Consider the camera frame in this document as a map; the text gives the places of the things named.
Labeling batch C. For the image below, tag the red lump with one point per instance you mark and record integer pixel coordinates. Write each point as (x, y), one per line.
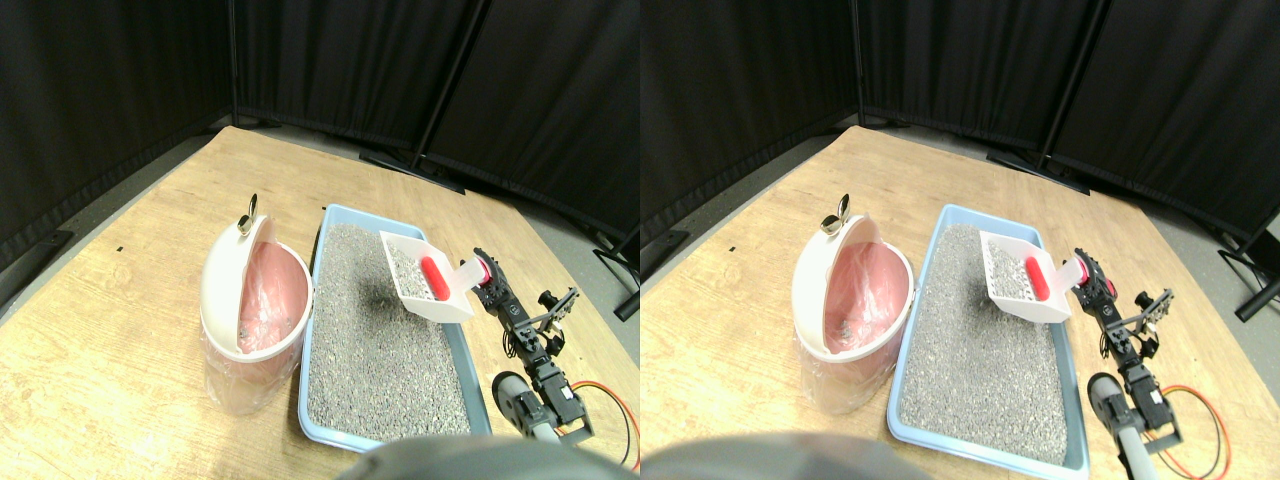
(433, 278)
(1037, 278)

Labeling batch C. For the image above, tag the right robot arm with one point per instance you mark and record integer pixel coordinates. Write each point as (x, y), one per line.
(550, 388)
(1150, 395)

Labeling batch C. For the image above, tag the black curtain stand foot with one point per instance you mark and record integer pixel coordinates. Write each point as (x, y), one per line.
(1040, 172)
(415, 172)
(620, 275)
(1255, 265)

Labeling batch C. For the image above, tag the blue litter tray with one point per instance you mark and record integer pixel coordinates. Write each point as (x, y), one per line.
(370, 350)
(970, 370)

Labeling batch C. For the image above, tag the black curtain stand pole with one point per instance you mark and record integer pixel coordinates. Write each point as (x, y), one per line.
(856, 60)
(233, 60)
(1075, 85)
(450, 85)

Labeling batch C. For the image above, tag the white bin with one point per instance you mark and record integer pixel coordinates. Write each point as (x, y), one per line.
(815, 290)
(225, 290)

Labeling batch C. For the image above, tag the black bracket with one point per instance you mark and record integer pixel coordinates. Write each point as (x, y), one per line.
(548, 312)
(1147, 312)

